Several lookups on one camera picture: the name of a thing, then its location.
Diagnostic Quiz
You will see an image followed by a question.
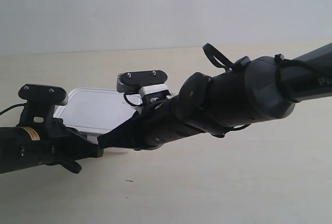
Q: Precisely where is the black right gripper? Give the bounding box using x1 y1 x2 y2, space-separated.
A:
98 97 204 150

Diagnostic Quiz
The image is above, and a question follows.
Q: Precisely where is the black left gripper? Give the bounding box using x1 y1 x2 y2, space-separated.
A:
15 99 104 173

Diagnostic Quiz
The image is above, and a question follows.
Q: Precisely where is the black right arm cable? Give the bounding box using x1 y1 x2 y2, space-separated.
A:
202 43 332 79

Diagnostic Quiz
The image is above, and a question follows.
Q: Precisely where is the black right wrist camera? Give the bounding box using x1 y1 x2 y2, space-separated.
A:
116 70 174 108

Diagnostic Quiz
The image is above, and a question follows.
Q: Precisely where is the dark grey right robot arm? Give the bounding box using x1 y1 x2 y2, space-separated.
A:
98 44 331 150

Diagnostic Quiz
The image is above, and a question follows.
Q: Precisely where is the white lidded plastic container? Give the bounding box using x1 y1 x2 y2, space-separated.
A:
53 87 135 145

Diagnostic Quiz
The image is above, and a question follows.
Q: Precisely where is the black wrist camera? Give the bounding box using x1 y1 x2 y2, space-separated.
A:
116 70 174 108
18 83 68 106

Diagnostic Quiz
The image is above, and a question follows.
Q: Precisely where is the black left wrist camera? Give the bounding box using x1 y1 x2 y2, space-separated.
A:
18 83 68 106

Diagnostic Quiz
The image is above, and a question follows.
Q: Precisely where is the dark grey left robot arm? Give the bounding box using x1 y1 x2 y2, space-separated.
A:
1 101 104 174

